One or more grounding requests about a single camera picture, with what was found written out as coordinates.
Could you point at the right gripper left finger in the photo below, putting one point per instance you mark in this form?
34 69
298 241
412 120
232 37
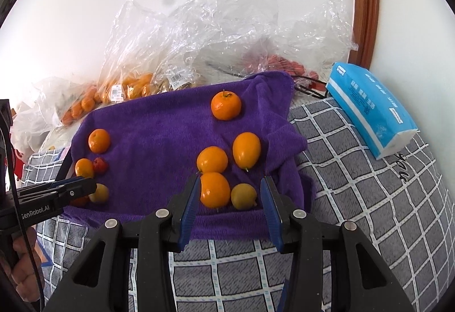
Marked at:
97 279

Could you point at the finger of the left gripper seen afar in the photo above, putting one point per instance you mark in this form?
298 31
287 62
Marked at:
63 191

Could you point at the orange with green patch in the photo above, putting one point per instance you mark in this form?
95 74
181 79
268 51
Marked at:
84 168

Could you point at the greenish yellow small fruit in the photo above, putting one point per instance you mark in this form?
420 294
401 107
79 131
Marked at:
101 194

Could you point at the small red fruit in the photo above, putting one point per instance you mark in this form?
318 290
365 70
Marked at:
100 166

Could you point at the large orange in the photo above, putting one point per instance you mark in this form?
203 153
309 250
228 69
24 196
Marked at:
99 141

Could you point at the small orange front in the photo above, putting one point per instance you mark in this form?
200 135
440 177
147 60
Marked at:
215 190

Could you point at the small orange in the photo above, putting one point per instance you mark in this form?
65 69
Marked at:
215 190
246 150

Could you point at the small orange kumquat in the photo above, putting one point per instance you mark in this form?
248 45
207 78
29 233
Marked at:
212 160

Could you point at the orange with stem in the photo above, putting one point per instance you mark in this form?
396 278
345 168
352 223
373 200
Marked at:
225 105

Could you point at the big round orange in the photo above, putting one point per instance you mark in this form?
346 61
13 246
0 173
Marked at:
80 202

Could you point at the left hand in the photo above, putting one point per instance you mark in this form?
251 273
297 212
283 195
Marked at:
23 274

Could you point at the clear bag of tangerines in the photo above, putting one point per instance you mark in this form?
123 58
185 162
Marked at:
63 104

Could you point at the purple towel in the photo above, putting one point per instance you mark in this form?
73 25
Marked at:
155 142

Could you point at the grey checkered cloth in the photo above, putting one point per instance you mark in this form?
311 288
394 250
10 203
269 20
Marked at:
400 203

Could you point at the blue tissue pack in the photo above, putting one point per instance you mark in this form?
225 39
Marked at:
382 121

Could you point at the black tray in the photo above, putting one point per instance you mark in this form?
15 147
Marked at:
310 87

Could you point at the clear bag of kumquats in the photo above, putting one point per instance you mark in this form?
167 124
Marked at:
152 48

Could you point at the clear bag of red fruit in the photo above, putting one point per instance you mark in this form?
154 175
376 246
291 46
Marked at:
212 41

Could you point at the brown wooden door frame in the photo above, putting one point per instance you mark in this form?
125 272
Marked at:
365 24

